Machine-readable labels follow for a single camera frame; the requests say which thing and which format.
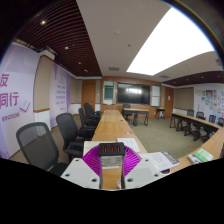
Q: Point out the flat white blue-printed package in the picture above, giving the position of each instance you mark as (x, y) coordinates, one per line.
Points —
(129, 144)

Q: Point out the small dark side table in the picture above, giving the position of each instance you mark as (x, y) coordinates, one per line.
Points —
(160, 109)

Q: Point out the green framed wall board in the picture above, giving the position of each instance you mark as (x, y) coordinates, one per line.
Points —
(108, 92)

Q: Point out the black round table grommet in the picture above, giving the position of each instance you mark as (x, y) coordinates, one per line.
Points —
(165, 172)

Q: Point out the large purple wall banner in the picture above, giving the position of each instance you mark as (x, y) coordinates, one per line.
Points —
(16, 100)

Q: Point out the large bright ceiling light panel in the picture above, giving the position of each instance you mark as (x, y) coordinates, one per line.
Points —
(170, 46)

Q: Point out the row of black office chairs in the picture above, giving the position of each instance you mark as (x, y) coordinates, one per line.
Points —
(89, 115)

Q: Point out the wooden desk with black legs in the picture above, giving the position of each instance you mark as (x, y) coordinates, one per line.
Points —
(136, 110)

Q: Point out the large black wall screen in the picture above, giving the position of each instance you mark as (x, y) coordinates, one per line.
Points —
(133, 94)

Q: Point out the green and white booklet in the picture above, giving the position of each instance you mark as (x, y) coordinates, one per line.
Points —
(204, 155)

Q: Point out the white marker pen pack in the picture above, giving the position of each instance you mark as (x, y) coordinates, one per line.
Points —
(192, 159)

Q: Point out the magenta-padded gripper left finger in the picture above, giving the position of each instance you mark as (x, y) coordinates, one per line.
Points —
(80, 171)

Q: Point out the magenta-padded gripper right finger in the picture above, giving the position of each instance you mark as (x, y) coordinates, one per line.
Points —
(141, 171)

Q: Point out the black chair at desk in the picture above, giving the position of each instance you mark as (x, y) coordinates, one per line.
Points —
(126, 106)

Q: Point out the narrow purple wall banner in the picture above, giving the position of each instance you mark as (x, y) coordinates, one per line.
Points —
(60, 93)

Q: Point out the black mesh office chair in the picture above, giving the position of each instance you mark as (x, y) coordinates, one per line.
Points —
(68, 130)
(38, 146)

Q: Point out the long wooden desk row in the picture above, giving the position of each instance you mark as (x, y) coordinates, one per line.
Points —
(193, 120)

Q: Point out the white wall board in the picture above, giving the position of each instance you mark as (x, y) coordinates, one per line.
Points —
(156, 96)

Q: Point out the group of black chairs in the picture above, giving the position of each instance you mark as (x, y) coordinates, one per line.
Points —
(200, 115)

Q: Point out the black charger block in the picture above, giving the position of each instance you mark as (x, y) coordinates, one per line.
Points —
(111, 149)

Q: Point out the wooden door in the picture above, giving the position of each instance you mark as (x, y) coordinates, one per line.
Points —
(89, 96)
(169, 103)

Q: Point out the colourful wall posters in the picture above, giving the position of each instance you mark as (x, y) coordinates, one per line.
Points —
(213, 103)

